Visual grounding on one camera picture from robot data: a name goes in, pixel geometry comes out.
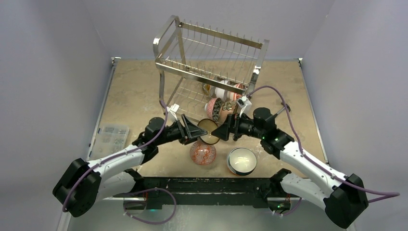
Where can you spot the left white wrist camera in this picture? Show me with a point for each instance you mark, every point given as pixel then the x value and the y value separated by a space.
pixel 172 113

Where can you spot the white blue-rimmed bowl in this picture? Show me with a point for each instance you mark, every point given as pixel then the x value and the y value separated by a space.
pixel 241 161

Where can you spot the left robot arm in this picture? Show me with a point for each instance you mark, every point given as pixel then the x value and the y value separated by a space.
pixel 142 150

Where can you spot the steel two-tier dish rack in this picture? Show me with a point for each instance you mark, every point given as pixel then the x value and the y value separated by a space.
pixel 187 55

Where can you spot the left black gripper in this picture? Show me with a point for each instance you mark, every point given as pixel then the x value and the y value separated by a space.
pixel 188 133

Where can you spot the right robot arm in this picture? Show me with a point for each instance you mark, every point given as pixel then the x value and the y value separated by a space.
pixel 341 197

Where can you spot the black leaf patterned bowl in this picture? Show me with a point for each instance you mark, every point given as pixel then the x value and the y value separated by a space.
pixel 212 108

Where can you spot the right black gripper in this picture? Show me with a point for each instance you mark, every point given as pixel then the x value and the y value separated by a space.
pixel 236 126

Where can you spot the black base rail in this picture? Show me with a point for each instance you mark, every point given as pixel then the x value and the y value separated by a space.
pixel 158 196

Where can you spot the red geometric patterned bowl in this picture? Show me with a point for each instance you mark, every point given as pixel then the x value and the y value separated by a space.
pixel 202 153

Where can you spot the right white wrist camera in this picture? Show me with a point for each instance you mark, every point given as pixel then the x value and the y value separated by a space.
pixel 245 105

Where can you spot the brown glazed bowl stack top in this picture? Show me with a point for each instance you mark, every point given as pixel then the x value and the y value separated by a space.
pixel 226 109

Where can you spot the clear plastic screw box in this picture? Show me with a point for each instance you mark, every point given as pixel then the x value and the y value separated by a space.
pixel 109 139

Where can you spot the aluminium frame rail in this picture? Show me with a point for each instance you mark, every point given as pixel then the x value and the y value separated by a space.
pixel 124 183

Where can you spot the small black hammer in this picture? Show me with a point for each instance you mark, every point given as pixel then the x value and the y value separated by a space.
pixel 283 109

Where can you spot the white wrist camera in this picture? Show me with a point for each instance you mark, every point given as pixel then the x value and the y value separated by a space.
pixel 245 105
pixel 172 113

